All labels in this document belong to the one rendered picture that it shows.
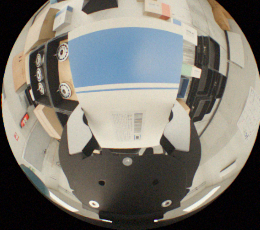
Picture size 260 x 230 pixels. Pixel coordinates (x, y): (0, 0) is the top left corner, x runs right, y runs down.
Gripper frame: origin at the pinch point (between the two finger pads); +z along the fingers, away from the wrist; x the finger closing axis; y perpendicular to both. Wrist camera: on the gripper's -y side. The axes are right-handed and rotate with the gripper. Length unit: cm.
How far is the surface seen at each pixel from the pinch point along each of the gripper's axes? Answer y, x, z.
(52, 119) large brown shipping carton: 36, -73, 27
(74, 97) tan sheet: 15.2, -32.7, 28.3
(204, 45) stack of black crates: -30, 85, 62
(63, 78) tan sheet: 1.8, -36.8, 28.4
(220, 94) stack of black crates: 32, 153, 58
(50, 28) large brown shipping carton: -42, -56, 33
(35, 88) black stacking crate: 0, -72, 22
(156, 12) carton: -32.0, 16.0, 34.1
